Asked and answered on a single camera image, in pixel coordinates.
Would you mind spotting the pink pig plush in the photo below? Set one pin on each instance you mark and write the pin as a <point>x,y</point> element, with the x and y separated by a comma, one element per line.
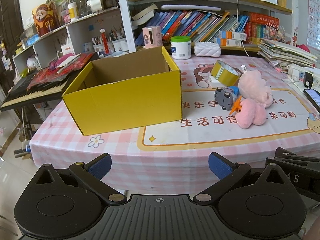
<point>252,86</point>

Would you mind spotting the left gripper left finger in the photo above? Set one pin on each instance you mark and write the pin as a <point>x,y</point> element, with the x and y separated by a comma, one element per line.
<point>89,176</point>

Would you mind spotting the yellow cardboard box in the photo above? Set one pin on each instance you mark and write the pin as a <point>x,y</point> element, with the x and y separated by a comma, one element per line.
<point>133,90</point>

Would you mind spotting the yellow tape roll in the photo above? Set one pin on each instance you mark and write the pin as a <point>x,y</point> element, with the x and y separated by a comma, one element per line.
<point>224,73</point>

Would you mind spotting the red packets pile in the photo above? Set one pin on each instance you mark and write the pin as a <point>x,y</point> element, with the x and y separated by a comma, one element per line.
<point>60,68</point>

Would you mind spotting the black phone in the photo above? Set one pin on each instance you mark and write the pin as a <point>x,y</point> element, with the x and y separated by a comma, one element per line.
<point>313,96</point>

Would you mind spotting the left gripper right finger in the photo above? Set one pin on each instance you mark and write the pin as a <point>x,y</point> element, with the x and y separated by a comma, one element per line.
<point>229,175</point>

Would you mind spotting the pink plush with orange spikes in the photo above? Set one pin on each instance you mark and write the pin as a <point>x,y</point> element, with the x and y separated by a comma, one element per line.
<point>247,112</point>

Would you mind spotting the orange white carton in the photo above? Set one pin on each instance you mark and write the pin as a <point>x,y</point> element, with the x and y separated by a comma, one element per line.
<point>233,35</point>
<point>227,42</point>

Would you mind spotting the stack of papers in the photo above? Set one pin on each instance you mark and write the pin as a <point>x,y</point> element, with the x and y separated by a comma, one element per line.
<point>282,55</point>

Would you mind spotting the white pen cup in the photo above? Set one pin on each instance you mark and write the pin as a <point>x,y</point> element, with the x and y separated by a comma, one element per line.
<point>120,45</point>

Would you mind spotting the red dictionary books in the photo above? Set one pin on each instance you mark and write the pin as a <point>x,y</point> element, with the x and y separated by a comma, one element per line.
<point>256,24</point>

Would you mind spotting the black electronic keyboard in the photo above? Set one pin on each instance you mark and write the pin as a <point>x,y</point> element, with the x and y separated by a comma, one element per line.
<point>45,85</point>

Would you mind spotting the orange white carton lower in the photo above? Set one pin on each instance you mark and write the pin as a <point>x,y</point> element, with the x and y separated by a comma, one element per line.
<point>227,42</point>

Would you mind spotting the row of books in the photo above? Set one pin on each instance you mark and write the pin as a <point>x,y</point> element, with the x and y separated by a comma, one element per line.
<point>200,26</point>

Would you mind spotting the white shelf unit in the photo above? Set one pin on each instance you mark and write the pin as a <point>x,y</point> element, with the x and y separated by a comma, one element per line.
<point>75,34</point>

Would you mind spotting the grey blue toy car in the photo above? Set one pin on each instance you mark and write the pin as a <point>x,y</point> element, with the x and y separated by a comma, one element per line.
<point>226,96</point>

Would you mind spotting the black charger plug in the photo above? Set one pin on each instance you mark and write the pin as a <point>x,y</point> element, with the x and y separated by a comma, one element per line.
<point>308,80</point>

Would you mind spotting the white power strip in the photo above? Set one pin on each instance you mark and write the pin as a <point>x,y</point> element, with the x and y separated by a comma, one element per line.
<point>296,73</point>

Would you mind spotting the pink checkered table mat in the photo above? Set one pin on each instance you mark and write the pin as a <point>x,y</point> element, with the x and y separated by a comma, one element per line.
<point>172,157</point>

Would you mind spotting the pink cylinder dispenser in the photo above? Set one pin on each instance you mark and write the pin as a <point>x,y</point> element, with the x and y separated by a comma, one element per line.
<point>152,37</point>

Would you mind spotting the white quilted purse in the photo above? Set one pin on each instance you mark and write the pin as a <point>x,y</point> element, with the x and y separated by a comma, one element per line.
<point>207,49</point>

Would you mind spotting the fortune god box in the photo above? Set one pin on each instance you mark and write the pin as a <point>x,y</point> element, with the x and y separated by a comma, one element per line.
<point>45,18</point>

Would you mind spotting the white jar green lid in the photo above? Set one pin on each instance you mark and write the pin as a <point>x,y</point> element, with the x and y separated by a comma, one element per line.
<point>180,47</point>

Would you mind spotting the white cube box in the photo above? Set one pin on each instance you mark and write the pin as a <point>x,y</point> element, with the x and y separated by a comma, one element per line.
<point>214,83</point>

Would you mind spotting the orange white carton upper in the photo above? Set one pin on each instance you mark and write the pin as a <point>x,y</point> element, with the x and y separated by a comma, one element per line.
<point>233,35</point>

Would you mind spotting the white yellow bottle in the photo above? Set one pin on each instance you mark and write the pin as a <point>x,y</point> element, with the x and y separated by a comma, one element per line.
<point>73,11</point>

